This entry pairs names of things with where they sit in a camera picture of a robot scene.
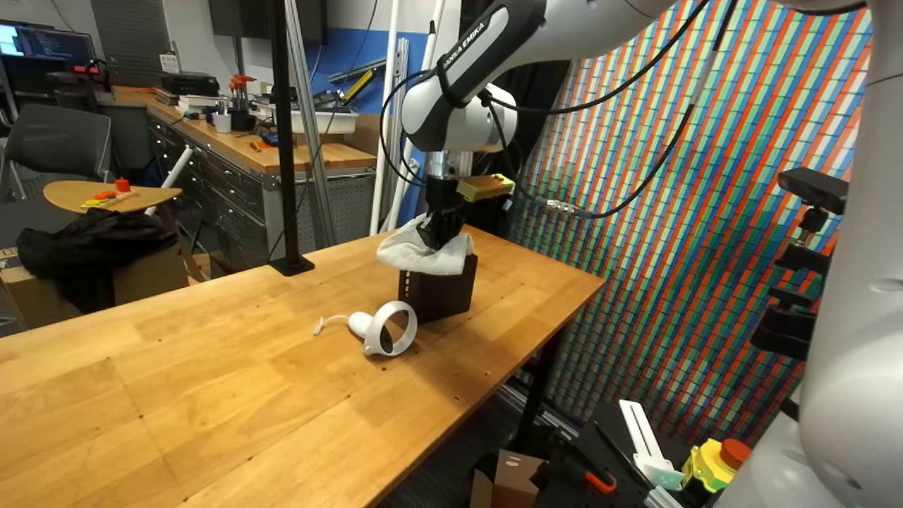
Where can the small black basket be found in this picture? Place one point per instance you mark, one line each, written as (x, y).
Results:
(438, 296)

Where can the round wooden stool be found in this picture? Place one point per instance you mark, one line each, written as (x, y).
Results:
(83, 195)

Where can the wrist camera with tape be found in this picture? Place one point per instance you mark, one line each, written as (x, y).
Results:
(485, 188)

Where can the wooden workbench with drawers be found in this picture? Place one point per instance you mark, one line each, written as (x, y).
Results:
(229, 198)

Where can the black vertical pole stand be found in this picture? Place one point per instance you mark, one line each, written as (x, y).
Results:
(293, 261)

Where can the white towel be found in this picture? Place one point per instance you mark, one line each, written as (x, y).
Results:
(404, 248)

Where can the black camera on stand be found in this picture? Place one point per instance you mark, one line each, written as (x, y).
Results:
(791, 316)

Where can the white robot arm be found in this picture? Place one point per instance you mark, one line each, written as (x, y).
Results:
(845, 447)

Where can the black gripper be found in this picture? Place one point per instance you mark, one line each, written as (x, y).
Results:
(445, 213)

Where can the left orange black clamp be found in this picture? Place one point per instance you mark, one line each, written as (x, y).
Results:
(596, 461)

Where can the brown cardboard box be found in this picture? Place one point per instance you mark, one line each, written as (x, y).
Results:
(506, 481)

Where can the white slotted bracket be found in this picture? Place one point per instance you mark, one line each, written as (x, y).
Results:
(648, 449)

